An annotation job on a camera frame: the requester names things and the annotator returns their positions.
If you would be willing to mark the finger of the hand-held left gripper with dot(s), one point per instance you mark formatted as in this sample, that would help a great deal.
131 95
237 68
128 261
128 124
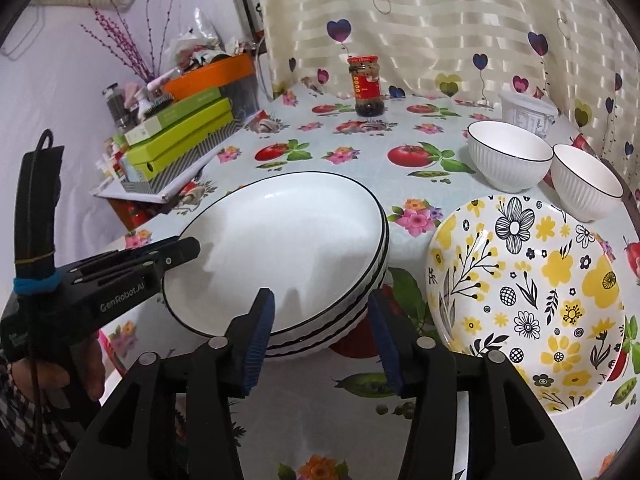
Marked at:
170 255

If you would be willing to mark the person's left forearm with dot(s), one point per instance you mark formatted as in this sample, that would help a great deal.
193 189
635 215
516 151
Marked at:
25 425

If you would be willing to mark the yellow floral bowl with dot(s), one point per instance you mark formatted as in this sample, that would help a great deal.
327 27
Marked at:
530 300

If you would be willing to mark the pale green flat box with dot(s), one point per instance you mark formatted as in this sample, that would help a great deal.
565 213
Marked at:
170 117

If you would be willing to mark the vegetable print tablecloth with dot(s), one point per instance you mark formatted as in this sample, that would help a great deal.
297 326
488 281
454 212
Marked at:
380 180

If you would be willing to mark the red label sauce jar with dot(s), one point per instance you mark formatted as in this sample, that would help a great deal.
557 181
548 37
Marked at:
367 85

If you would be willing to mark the striped flat box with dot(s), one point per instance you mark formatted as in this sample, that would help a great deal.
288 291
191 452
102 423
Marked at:
200 162

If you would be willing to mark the person's left hand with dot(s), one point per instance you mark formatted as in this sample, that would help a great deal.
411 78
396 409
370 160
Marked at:
92 365

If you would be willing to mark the purple flower branches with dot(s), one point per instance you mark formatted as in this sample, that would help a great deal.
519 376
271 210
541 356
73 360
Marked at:
130 35

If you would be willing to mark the orange tub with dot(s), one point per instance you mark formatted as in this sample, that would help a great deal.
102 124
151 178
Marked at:
215 77

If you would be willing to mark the crumpled plastic bags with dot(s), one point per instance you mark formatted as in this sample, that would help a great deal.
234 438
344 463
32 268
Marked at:
205 40

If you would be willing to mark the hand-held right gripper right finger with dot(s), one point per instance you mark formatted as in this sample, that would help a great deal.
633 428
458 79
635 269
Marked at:
384 345

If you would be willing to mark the heart print curtain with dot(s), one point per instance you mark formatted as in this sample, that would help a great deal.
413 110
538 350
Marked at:
425 20

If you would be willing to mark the white plastic container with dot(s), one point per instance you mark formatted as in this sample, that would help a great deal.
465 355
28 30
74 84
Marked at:
527 112

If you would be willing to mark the hairbrush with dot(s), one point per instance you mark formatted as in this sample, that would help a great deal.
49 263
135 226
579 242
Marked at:
156 105

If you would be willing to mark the white ribbed bowl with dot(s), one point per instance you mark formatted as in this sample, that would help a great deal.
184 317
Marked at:
585 185
505 160

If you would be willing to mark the white plate with black rim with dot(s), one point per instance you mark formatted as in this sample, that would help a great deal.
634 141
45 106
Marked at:
372 275
280 240
360 312

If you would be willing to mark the dark glass jar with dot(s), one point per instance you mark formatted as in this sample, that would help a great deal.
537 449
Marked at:
116 105

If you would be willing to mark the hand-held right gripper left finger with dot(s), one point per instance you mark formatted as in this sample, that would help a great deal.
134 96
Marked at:
260 340

